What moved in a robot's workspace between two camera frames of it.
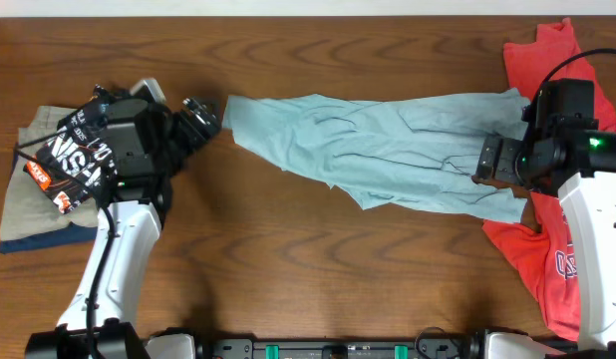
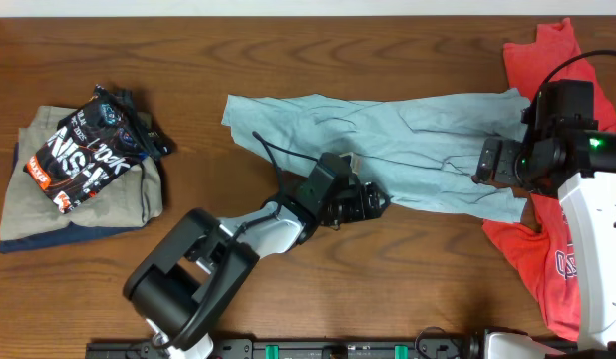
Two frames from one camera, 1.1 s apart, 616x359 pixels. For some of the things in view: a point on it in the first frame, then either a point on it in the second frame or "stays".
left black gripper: (209, 128) -> (357, 197)
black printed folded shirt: (79, 163) stays
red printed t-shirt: (549, 253) stays
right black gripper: (504, 171) stays
